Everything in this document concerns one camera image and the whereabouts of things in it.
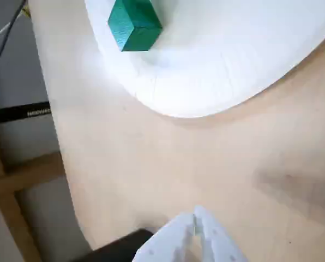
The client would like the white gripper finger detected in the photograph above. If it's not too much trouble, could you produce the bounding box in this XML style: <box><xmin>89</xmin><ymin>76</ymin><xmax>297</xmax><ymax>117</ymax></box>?
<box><xmin>194</xmin><ymin>205</ymin><xmax>248</xmax><ymax>262</ymax></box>
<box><xmin>134</xmin><ymin>212</ymin><xmax>196</xmax><ymax>262</ymax></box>

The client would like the green cube block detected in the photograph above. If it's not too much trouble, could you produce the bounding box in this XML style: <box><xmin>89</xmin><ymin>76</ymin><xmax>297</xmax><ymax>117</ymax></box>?
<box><xmin>107</xmin><ymin>0</ymin><xmax>163</xmax><ymax>52</ymax></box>

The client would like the white paper plate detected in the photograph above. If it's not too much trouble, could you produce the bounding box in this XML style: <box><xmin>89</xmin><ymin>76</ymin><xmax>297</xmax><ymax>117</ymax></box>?
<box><xmin>85</xmin><ymin>0</ymin><xmax>325</xmax><ymax>118</ymax></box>

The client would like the black bar with white text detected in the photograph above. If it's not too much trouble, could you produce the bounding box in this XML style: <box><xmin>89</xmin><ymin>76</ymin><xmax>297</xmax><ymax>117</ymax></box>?
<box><xmin>0</xmin><ymin>101</ymin><xmax>52</xmax><ymax>125</ymax></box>

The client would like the wooden frame furniture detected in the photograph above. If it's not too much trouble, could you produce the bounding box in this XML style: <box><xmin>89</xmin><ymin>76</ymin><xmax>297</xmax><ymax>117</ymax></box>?
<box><xmin>0</xmin><ymin>130</ymin><xmax>70</xmax><ymax>262</ymax></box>

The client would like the thin black background cable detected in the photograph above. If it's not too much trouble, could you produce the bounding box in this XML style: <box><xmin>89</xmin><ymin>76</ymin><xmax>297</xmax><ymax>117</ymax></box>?
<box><xmin>0</xmin><ymin>0</ymin><xmax>29</xmax><ymax>79</ymax></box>

